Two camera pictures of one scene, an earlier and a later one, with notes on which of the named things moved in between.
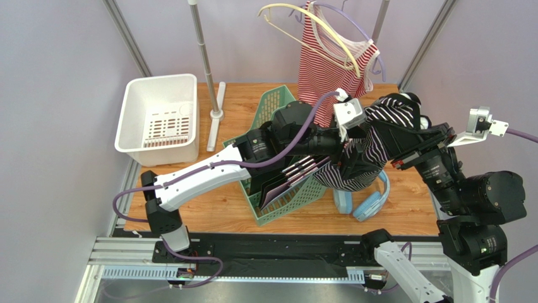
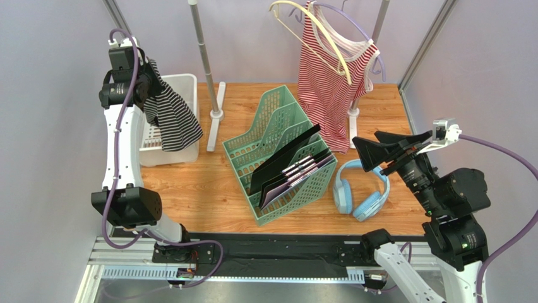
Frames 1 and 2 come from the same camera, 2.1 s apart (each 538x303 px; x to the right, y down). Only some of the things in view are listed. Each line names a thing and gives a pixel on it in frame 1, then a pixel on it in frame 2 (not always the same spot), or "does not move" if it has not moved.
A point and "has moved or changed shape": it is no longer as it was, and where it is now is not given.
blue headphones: [369, 209] does not move
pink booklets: [295, 172] does not move
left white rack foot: [216, 117] does not move
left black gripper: [339, 143] -> [156, 85]
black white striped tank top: [364, 158] -> [172, 113]
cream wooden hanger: [319, 21] has moved or changed shape
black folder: [261, 182] does not move
